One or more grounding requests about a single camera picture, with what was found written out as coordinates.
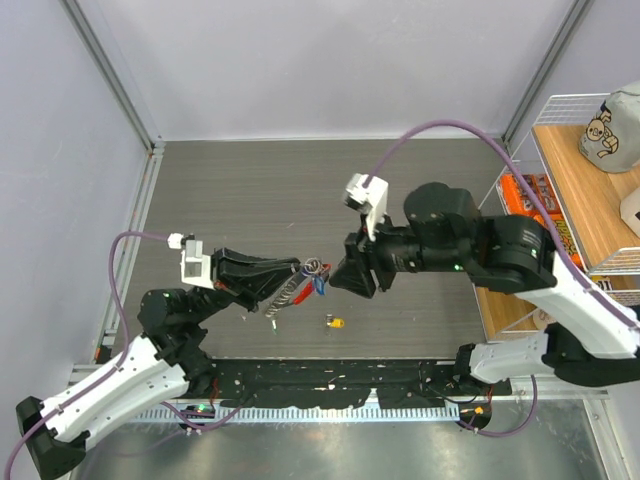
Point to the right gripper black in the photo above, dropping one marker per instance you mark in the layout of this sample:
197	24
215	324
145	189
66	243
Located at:
354	271

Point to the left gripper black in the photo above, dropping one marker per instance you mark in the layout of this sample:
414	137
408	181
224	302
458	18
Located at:
250	277

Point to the silver key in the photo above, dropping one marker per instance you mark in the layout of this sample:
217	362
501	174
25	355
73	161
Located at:
328	324

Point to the yellow key tag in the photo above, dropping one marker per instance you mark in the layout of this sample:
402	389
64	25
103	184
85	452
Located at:
337	323

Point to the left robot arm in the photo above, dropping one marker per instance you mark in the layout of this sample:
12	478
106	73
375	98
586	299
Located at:
163	362

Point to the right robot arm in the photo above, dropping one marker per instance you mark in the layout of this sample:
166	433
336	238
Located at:
593	340

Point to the blue key tag right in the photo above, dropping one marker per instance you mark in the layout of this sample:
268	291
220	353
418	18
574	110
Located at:
319	284

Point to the orange yellow snack box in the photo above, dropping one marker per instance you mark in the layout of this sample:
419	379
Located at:
567	239

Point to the yellow snack bag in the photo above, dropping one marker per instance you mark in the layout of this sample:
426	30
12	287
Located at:
604	283

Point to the grey printed pouch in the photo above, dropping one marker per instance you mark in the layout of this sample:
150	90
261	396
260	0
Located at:
611	139

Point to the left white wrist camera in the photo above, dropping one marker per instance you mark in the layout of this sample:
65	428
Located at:
195	266

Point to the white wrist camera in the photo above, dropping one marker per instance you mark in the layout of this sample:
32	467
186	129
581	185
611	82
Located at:
368	196
195	266

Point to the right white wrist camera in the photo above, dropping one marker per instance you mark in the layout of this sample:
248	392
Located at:
368	196

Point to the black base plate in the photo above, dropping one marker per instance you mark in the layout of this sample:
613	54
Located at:
336	384

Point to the white slotted cable duct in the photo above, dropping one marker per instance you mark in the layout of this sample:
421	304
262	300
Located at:
370	412

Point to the white wire shelf rack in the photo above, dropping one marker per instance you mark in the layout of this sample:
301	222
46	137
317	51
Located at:
589	200

